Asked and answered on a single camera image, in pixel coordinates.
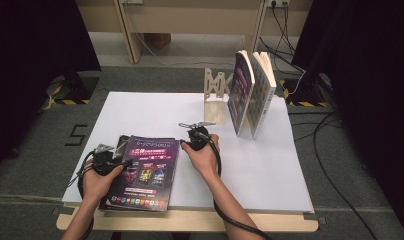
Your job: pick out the brown cardboard box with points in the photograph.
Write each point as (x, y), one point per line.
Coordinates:
(158, 40)

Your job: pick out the wooden expandable book rack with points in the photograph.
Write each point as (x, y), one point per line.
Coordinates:
(214, 113)

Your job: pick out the purple magazine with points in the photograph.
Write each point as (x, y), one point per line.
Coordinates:
(240, 93)
(146, 180)

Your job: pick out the black stand base striped tape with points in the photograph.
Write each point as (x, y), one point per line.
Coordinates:
(80, 85)
(300, 96)

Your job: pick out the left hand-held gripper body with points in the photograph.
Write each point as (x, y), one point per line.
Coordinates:
(105, 163)

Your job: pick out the white wall socket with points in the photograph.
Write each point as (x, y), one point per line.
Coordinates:
(278, 3)

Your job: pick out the white book with picture grid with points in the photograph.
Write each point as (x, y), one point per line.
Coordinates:
(261, 96)

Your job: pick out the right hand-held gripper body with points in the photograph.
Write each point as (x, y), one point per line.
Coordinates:
(197, 138)

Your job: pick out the black curtain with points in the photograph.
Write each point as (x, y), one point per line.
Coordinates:
(373, 83)
(23, 66)

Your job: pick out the beige desk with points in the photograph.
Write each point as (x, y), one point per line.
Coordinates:
(190, 16)

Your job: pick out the person's left hand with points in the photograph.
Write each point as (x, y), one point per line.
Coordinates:
(98, 188)

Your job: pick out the black corner bracket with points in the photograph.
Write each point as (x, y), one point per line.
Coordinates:
(320, 220)
(65, 210)

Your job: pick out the white power strip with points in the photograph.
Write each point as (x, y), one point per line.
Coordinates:
(131, 1)

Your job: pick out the white board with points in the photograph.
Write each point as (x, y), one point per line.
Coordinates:
(156, 113)

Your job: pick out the person's right hand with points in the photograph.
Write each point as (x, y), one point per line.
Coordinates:
(205, 161)

